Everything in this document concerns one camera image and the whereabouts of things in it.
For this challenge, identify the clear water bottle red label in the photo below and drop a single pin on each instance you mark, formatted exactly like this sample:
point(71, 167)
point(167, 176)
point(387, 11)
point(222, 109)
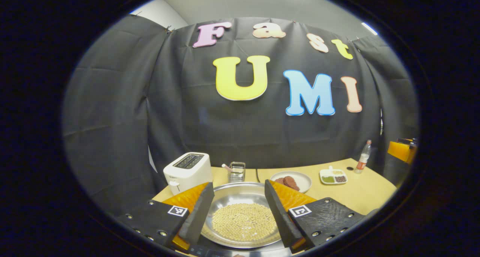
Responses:
point(363, 159)

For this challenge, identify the white round plate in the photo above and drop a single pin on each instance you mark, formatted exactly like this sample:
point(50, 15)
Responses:
point(304, 180)

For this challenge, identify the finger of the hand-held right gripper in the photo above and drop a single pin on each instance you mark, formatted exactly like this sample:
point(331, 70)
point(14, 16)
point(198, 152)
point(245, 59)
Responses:
point(399, 151)

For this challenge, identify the white divided bean dish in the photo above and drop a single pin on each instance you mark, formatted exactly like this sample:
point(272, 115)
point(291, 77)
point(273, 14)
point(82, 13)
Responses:
point(333, 177)

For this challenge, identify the small ceiling light panel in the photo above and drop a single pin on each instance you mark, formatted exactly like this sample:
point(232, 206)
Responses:
point(369, 28)

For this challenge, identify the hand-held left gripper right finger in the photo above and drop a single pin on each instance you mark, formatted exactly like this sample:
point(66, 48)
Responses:
point(279, 217)

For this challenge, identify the black induction cooktop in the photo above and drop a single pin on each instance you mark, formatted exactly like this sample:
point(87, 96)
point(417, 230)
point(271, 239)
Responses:
point(225, 252)

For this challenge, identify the pile of soybeans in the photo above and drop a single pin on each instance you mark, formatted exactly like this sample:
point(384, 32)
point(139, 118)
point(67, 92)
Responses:
point(243, 221)

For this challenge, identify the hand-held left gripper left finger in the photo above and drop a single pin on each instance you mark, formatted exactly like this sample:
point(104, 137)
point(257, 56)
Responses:
point(198, 215)

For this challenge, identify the pink straw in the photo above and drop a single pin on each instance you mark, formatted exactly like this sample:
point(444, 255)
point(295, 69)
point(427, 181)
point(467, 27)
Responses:
point(226, 167)

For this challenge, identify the white toaster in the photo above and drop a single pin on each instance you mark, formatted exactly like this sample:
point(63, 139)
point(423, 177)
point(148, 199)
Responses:
point(187, 174)

